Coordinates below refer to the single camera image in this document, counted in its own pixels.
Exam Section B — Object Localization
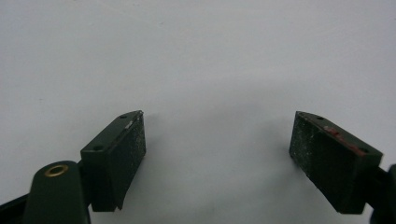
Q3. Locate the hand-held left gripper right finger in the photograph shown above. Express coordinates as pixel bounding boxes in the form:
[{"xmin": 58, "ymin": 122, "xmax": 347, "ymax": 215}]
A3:
[{"xmin": 288, "ymin": 110, "xmax": 384, "ymax": 216}]

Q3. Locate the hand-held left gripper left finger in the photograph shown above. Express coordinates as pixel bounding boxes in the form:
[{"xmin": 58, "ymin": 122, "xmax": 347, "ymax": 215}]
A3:
[{"xmin": 79, "ymin": 109, "xmax": 148, "ymax": 213}]

